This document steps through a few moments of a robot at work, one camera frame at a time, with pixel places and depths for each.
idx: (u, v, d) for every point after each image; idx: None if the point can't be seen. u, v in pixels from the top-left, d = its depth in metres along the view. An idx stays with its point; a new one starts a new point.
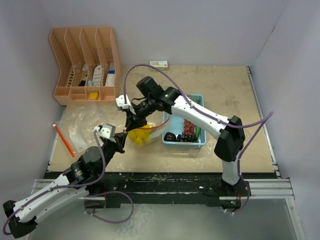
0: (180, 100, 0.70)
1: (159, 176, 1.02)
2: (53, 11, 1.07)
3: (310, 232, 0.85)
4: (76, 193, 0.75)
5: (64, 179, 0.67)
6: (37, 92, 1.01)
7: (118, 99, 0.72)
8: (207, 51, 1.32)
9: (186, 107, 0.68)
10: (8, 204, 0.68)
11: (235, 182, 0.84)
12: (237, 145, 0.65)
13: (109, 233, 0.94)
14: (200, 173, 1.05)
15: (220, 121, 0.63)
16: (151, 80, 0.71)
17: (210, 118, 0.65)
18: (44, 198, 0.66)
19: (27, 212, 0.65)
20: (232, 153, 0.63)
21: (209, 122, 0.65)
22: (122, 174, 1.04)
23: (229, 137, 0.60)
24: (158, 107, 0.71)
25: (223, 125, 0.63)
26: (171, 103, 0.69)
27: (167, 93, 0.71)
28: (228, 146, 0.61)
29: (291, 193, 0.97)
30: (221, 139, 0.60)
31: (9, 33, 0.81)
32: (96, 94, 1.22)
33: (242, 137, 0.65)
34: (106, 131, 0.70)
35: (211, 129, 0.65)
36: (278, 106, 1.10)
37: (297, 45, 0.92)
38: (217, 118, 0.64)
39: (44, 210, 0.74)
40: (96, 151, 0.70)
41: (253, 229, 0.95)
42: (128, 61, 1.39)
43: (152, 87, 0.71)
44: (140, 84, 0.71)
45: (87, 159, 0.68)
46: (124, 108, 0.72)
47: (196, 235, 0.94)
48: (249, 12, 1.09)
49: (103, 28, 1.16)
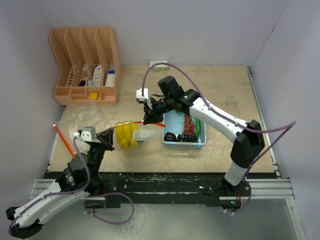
0: (198, 101, 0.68)
1: (159, 176, 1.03)
2: (52, 11, 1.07)
3: (310, 232, 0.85)
4: (75, 195, 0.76)
5: (56, 186, 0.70)
6: (37, 92, 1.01)
7: (138, 92, 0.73)
8: (207, 51, 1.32)
9: (204, 109, 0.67)
10: (9, 211, 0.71)
11: (236, 182, 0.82)
12: (255, 151, 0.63)
13: (109, 233, 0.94)
14: (200, 173, 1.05)
15: (237, 124, 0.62)
16: (172, 79, 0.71)
17: (228, 121, 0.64)
18: (39, 205, 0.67)
19: (25, 219, 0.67)
20: (248, 158, 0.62)
21: (226, 125, 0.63)
22: (121, 174, 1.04)
23: (247, 141, 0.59)
24: (177, 107, 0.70)
25: (241, 128, 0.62)
26: (189, 104, 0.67)
27: (187, 95, 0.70)
28: (244, 150, 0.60)
29: (291, 193, 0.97)
30: (238, 143, 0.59)
31: (9, 33, 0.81)
32: (96, 94, 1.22)
33: (261, 143, 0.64)
34: (87, 134, 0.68)
35: (228, 132, 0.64)
36: (278, 106, 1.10)
37: (297, 45, 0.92)
38: (234, 121, 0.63)
39: (46, 212, 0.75)
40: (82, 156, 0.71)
41: (253, 229, 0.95)
42: (129, 61, 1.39)
43: (174, 87, 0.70)
44: (162, 83, 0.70)
45: (73, 168, 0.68)
46: (144, 100, 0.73)
47: (196, 235, 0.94)
48: (249, 12, 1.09)
49: (103, 28, 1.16)
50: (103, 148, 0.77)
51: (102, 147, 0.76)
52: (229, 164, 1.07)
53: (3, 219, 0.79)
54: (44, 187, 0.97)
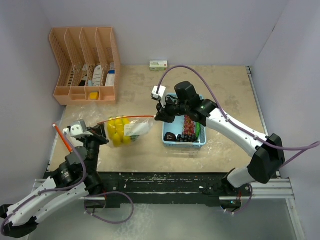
0: (216, 112, 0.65)
1: (159, 176, 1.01)
2: (53, 11, 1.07)
3: (310, 232, 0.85)
4: (75, 193, 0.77)
5: (51, 183, 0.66)
6: (36, 92, 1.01)
7: (154, 89, 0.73)
8: (207, 51, 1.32)
9: (221, 120, 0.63)
10: (1, 209, 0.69)
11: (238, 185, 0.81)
12: (275, 167, 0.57)
13: (109, 233, 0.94)
14: (200, 173, 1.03)
15: (256, 138, 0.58)
16: (191, 87, 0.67)
17: (246, 133, 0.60)
18: (33, 203, 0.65)
19: (18, 217, 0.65)
20: (268, 175, 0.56)
21: (244, 137, 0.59)
22: (121, 174, 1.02)
23: (267, 155, 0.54)
24: (192, 117, 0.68)
25: (260, 142, 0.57)
26: (206, 115, 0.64)
27: (204, 105, 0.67)
28: (264, 166, 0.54)
29: (291, 193, 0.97)
30: (257, 157, 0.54)
31: (9, 33, 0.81)
32: (96, 94, 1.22)
33: (281, 158, 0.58)
34: (77, 127, 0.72)
35: (246, 146, 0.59)
36: (278, 106, 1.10)
37: (298, 44, 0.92)
38: (254, 134, 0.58)
39: (44, 210, 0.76)
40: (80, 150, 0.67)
41: (253, 229, 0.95)
42: (129, 61, 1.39)
43: (192, 95, 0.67)
44: (180, 89, 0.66)
45: (71, 161, 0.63)
46: (160, 97, 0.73)
47: (196, 235, 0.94)
48: (249, 11, 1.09)
49: (103, 28, 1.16)
50: (97, 141, 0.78)
51: (96, 139, 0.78)
52: (229, 164, 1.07)
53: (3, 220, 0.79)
54: None
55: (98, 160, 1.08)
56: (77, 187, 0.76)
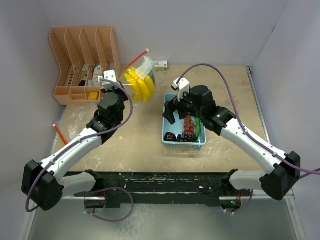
0: (233, 122, 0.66)
1: (159, 176, 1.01)
2: (52, 11, 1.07)
3: (310, 232, 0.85)
4: (87, 179, 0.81)
5: (89, 131, 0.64)
6: (36, 92, 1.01)
7: (179, 80, 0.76)
8: (207, 51, 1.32)
9: (238, 132, 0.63)
10: (31, 164, 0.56)
11: (239, 187, 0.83)
12: (289, 184, 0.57)
13: (109, 233, 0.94)
14: (200, 173, 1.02)
15: (275, 155, 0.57)
16: (209, 93, 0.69)
17: (265, 149, 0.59)
18: (76, 150, 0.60)
19: (61, 165, 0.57)
20: (283, 193, 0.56)
21: (262, 153, 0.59)
22: (121, 174, 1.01)
23: (285, 175, 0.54)
24: (207, 124, 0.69)
25: (279, 159, 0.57)
26: (222, 124, 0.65)
27: (219, 113, 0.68)
28: (281, 185, 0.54)
29: (291, 193, 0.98)
30: (275, 176, 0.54)
31: (9, 33, 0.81)
32: (96, 94, 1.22)
33: (297, 176, 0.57)
34: (111, 75, 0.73)
35: (263, 162, 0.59)
36: (278, 106, 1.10)
37: (297, 44, 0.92)
38: (272, 151, 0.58)
39: (67, 182, 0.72)
40: (113, 96, 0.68)
41: (253, 229, 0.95)
42: (129, 61, 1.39)
43: (208, 102, 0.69)
44: (197, 95, 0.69)
45: (106, 105, 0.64)
46: (179, 89, 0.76)
47: (196, 235, 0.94)
48: (249, 12, 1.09)
49: (103, 28, 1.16)
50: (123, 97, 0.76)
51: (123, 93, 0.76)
52: (229, 164, 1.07)
53: (3, 220, 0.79)
54: None
55: (98, 160, 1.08)
56: (87, 174, 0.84)
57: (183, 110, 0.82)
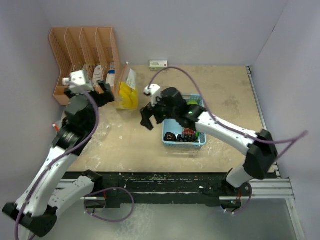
0: (204, 116, 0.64)
1: (159, 176, 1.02)
2: (52, 11, 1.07)
3: (310, 232, 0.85)
4: (85, 185, 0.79)
5: (57, 151, 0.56)
6: (36, 92, 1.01)
7: (149, 84, 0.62)
8: (207, 51, 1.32)
9: (210, 123, 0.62)
10: (7, 208, 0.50)
11: (238, 185, 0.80)
12: (269, 161, 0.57)
13: (109, 233, 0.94)
14: (200, 173, 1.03)
15: (247, 136, 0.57)
16: (178, 93, 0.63)
17: (236, 133, 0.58)
18: (47, 179, 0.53)
19: (36, 202, 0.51)
20: (263, 170, 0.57)
21: (235, 137, 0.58)
22: (121, 174, 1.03)
23: (259, 151, 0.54)
24: (182, 123, 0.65)
25: (251, 139, 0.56)
26: (195, 120, 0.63)
27: (191, 110, 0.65)
28: (258, 162, 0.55)
29: (291, 193, 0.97)
30: (250, 155, 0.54)
31: (9, 33, 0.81)
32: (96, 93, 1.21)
33: (274, 152, 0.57)
34: (79, 77, 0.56)
35: (238, 145, 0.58)
36: (278, 106, 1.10)
37: (297, 44, 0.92)
38: (244, 132, 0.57)
39: (60, 199, 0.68)
40: (83, 100, 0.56)
41: (254, 229, 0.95)
42: (129, 61, 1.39)
43: (179, 102, 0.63)
44: (167, 96, 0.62)
45: (73, 112, 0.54)
46: (151, 95, 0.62)
47: (196, 235, 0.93)
48: (249, 12, 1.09)
49: (103, 28, 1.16)
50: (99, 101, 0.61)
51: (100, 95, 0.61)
52: (229, 164, 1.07)
53: (3, 220, 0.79)
54: None
55: (98, 160, 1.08)
56: (83, 180, 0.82)
57: (160, 116, 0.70)
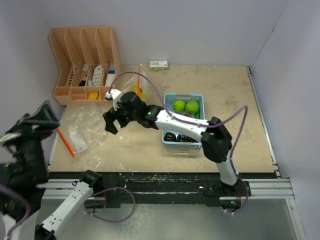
0: (162, 114, 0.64)
1: (159, 176, 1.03)
2: (52, 11, 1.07)
3: (310, 232, 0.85)
4: (82, 194, 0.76)
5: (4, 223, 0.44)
6: (36, 92, 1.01)
7: (110, 89, 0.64)
8: (207, 51, 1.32)
9: (168, 119, 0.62)
10: None
11: (234, 182, 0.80)
12: (224, 145, 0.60)
13: (109, 233, 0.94)
14: (200, 173, 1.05)
15: (200, 125, 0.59)
16: (136, 96, 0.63)
17: (190, 124, 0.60)
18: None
19: None
20: (220, 155, 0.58)
21: (190, 128, 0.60)
22: (121, 174, 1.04)
23: (212, 138, 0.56)
24: (143, 124, 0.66)
25: (204, 127, 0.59)
26: (154, 119, 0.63)
27: (150, 111, 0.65)
28: (212, 149, 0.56)
29: (291, 193, 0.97)
30: (204, 143, 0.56)
31: (9, 33, 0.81)
32: (96, 94, 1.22)
33: (226, 135, 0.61)
34: None
35: (194, 135, 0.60)
36: (278, 106, 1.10)
37: (297, 44, 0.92)
38: (196, 122, 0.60)
39: (58, 219, 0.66)
40: (20, 148, 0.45)
41: (254, 229, 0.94)
42: (129, 61, 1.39)
43: (138, 105, 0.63)
44: (125, 101, 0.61)
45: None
46: (114, 99, 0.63)
47: (196, 235, 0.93)
48: (249, 12, 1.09)
49: (103, 28, 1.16)
50: (45, 132, 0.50)
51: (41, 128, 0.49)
52: None
53: None
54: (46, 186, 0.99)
55: (98, 160, 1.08)
56: (80, 187, 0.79)
57: (122, 119, 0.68)
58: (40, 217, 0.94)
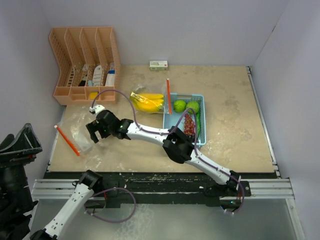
0: (132, 125, 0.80)
1: (159, 176, 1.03)
2: (52, 11, 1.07)
3: (310, 232, 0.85)
4: (82, 196, 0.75)
5: None
6: (37, 92, 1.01)
7: (95, 106, 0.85)
8: (207, 51, 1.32)
9: (136, 130, 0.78)
10: None
11: (223, 180, 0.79)
12: (185, 147, 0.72)
13: (109, 233, 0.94)
14: (200, 173, 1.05)
15: (162, 134, 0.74)
16: (108, 114, 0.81)
17: (154, 133, 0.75)
18: None
19: None
20: (181, 156, 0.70)
21: (154, 137, 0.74)
22: (121, 174, 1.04)
23: (171, 143, 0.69)
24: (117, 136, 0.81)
25: (166, 135, 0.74)
26: (125, 131, 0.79)
27: (122, 124, 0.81)
28: (173, 151, 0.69)
29: (291, 193, 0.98)
30: (166, 148, 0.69)
31: (10, 33, 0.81)
32: (96, 94, 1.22)
33: (186, 139, 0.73)
34: None
35: (158, 142, 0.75)
36: (278, 106, 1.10)
37: (297, 44, 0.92)
38: (159, 131, 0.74)
39: (60, 224, 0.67)
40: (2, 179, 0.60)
41: (254, 229, 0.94)
42: (129, 61, 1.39)
43: (110, 121, 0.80)
44: (100, 118, 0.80)
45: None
46: (96, 113, 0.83)
47: (196, 235, 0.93)
48: (249, 12, 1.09)
49: (103, 28, 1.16)
50: (27, 159, 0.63)
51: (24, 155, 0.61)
52: (229, 164, 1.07)
53: None
54: (45, 187, 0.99)
55: (98, 160, 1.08)
56: (79, 189, 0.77)
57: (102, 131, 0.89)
58: (40, 217, 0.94)
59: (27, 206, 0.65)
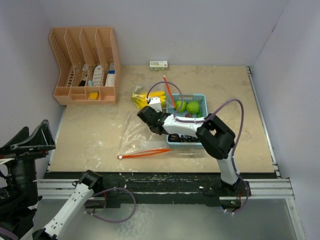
0: (169, 117, 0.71)
1: (159, 176, 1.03)
2: (52, 11, 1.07)
3: (310, 232, 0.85)
4: (81, 196, 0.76)
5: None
6: (37, 92, 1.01)
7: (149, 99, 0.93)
8: (206, 51, 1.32)
9: (172, 121, 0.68)
10: None
11: (234, 181, 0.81)
12: (224, 139, 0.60)
13: (109, 233, 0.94)
14: (200, 173, 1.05)
15: (197, 122, 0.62)
16: (148, 108, 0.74)
17: (189, 122, 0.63)
18: None
19: None
20: (218, 147, 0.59)
21: (188, 126, 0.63)
22: (121, 174, 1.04)
23: (207, 131, 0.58)
24: (156, 131, 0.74)
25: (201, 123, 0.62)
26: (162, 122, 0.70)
27: (160, 118, 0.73)
28: (208, 141, 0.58)
29: (291, 193, 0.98)
30: (199, 136, 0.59)
31: (9, 33, 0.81)
32: (96, 94, 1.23)
33: (226, 129, 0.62)
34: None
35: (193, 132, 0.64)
36: (278, 106, 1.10)
37: (298, 44, 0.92)
38: (193, 120, 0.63)
39: (59, 223, 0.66)
40: (14, 170, 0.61)
41: (254, 229, 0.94)
42: (129, 61, 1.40)
43: (150, 115, 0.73)
44: (140, 114, 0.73)
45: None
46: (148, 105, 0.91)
47: (197, 235, 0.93)
48: (249, 12, 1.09)
49: (103, 28, 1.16)
50: (40, 154, 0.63)
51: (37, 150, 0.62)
52: None
53: None
54: (45, 186, 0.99)
55: (98, 160, 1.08)
56: (79, 189, 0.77)
57: None
58: (40, 217, 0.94)
59: (33, 198, 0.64)
